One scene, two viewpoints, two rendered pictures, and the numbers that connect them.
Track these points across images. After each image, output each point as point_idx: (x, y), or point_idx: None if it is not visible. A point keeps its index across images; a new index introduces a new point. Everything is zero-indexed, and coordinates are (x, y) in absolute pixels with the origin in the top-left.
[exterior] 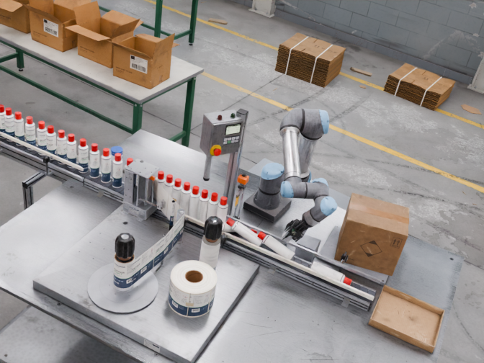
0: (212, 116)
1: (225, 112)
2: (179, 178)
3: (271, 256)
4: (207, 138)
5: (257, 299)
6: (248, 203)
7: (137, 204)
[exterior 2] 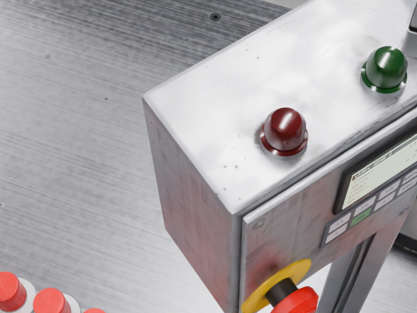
0: (220, 110)
1: (313, 29)
2: (112, 130)
3: None
4: (211, 253)
5: None
6: (409, 233)
7: None
